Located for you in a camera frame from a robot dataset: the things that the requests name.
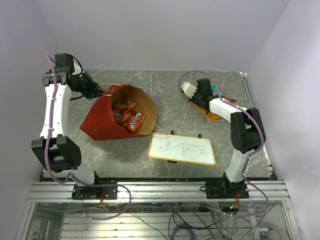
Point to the red small snack packet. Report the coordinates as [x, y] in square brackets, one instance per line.
[122, 117]

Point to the orange striped snack packet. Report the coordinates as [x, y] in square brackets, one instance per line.
[210, 117]

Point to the orange Fox's candy packet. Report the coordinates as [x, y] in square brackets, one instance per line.
[134, 121]

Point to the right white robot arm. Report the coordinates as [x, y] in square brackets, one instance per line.
[246, 130]

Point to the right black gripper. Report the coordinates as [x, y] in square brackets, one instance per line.
[192, 99]

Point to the teal Fox's candy packet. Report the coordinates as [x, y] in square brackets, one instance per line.
[213, 87]

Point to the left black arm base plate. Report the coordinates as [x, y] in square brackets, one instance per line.
[94, 193]

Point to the yellow M&M's candy packet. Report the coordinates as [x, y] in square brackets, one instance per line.
[124, 106]

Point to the aluminium rail frame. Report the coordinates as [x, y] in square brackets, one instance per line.
[153, 192]

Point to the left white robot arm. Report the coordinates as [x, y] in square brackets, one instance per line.
[57, 153]

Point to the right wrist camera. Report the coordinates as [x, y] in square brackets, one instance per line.
[188, 89]

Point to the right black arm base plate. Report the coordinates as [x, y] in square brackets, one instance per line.
[220, 191]

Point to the red paper bag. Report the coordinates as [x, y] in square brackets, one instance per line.
[100, 123]

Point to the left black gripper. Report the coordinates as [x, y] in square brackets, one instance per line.
[94, 89]

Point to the small whiteboard orange frame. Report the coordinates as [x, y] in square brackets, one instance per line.
[182, 149]

